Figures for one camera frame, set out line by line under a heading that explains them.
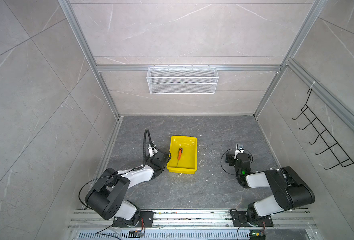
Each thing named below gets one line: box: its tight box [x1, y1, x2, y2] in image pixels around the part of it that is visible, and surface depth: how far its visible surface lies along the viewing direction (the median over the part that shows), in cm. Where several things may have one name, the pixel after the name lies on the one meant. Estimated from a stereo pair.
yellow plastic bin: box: [166, 136, 198, 174], surface depth 97 cm
